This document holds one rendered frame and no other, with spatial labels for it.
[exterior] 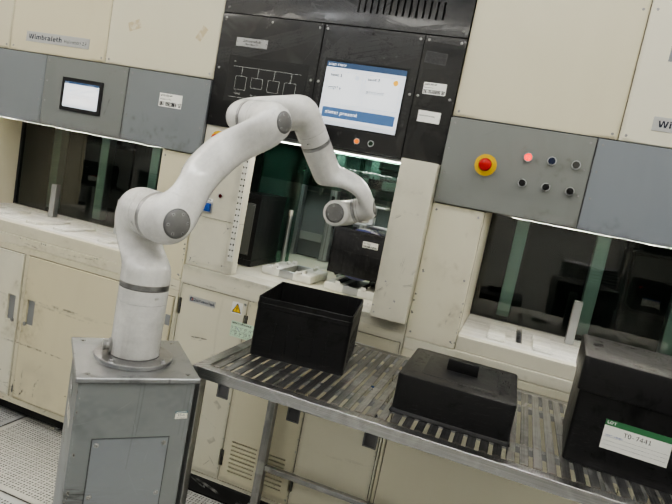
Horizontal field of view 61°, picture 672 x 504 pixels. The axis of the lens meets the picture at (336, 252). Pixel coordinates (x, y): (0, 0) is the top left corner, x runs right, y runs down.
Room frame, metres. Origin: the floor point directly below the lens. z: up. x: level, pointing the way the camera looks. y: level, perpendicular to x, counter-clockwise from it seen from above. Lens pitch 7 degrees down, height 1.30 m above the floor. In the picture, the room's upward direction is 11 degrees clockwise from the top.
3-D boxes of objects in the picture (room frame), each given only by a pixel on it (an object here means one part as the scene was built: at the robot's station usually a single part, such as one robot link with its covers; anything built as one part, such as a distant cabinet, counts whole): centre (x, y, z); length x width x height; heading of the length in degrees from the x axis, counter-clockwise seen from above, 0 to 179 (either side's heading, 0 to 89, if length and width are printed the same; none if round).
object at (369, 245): (2.26, -0.11, 1.06); 0.24 x 0.20 x 0.32; 73
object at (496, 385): (1.46, -0.38, 0.83); 0.29 x 0.29 x 0.13; 73
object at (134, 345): (1.40, 0.45, 0.85); 0.19 x 0.19 x 0.18
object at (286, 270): (2.34, 0.15, 0.89); 0.22 x 0.21 x 0.04; 163
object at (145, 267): (1.42, 0.48, 1.07); 0.19 x 0.12 x 0.24; 47
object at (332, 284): (2.26, -0.11, 0.89); 0.22 x 0.21 x 0.04; 163
